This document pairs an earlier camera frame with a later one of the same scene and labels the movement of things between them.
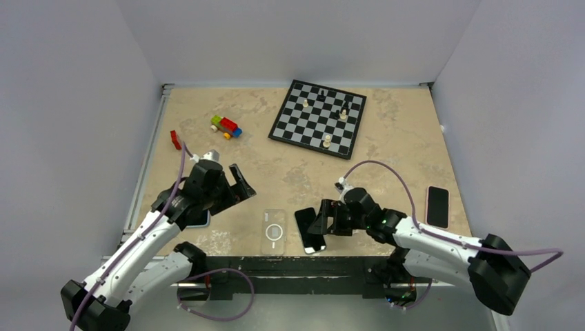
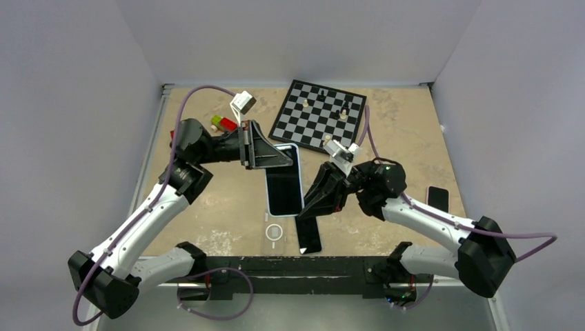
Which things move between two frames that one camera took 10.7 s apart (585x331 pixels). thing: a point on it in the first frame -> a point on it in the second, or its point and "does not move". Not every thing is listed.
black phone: x=312 y=242 does not move
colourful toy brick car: x=228 y=127 does not move
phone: x=198 y=218 -> x=284 y=185
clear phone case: x=274 y=232 does not move
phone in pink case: x=438 y=207 does not move
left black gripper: x=241 y=187 -> x=256 y=152
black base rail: x=365 y=275 does not move
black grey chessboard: x=319 y=118 does not move
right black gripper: x=330 y=207 -> x=328 y=192
